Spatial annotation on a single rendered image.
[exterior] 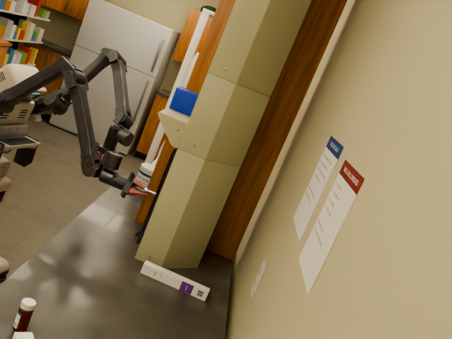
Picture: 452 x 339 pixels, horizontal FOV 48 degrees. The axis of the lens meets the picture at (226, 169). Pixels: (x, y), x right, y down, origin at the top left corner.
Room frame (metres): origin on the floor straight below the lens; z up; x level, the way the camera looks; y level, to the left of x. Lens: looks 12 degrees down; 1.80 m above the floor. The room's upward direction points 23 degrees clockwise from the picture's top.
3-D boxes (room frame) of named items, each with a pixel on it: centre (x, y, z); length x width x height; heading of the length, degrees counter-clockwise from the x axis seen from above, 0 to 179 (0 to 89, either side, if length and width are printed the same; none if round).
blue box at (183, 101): (2.08, 0.26, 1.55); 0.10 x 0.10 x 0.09; 2
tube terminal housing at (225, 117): (2.00, 0.08, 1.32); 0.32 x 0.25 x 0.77; 2
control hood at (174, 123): (2.00, 0.26, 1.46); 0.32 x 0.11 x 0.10; 2
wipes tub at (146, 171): (2.65, 0.37, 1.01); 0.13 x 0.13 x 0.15
